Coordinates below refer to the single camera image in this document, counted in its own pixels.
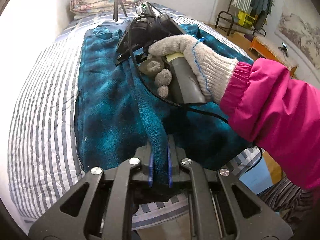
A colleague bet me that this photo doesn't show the mountain wall poster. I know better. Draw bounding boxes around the mountain wall poster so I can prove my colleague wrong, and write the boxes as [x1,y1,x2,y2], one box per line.
[275,6,320,70]

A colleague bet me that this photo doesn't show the small black tripod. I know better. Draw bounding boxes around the small black tripod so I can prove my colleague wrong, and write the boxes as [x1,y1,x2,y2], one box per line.
[113,0,128,22]

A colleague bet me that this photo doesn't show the person's right hand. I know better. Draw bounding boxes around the person's right hand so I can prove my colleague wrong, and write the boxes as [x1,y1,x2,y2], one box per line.
[139,34,238,105]

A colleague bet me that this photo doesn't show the black metal stand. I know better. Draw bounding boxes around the black metal stand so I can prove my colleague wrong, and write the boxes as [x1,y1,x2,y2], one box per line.
[215,11,235,37]

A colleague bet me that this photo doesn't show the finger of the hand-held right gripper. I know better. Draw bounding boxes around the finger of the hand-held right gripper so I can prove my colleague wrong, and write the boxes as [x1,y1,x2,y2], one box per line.
[115,34,143,66]

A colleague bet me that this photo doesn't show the yellow box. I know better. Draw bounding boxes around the yellow box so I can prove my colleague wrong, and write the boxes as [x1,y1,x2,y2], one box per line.
[237,10,254,28]

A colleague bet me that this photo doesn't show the striped bed quilt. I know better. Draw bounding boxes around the striped bed quilt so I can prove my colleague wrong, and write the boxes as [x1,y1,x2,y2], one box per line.
[7,2,263,230]

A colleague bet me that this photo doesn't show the person's striped pants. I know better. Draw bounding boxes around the person's striped pants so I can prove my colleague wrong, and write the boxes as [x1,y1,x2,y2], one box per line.
[260,176,315,220]

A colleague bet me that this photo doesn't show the teal fleece jacket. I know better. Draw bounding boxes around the teal fleece jacket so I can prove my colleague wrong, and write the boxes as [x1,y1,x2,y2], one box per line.
[74,22,255,203]

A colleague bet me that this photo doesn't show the black clothes rack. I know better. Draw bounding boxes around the black clothes rack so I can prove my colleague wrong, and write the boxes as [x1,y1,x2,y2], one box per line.
[231,0,275,37]

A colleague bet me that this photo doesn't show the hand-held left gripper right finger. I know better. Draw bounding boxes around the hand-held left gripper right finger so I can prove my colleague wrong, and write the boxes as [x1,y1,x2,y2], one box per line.
[166,135,293,240]

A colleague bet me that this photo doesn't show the orange bench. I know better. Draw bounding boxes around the orange bench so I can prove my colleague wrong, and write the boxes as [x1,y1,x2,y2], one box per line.
[249,35,298,78]

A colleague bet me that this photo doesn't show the black cable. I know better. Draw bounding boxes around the black cable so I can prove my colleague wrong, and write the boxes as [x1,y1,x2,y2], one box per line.
[126,15,263,175]

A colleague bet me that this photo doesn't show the light blue box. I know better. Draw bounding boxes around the light blue box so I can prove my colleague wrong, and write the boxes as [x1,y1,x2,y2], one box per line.
[239,160,273,195]

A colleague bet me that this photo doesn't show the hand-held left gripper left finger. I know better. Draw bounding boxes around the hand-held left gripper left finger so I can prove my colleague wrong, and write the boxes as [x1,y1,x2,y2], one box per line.
[29,144,154,240]

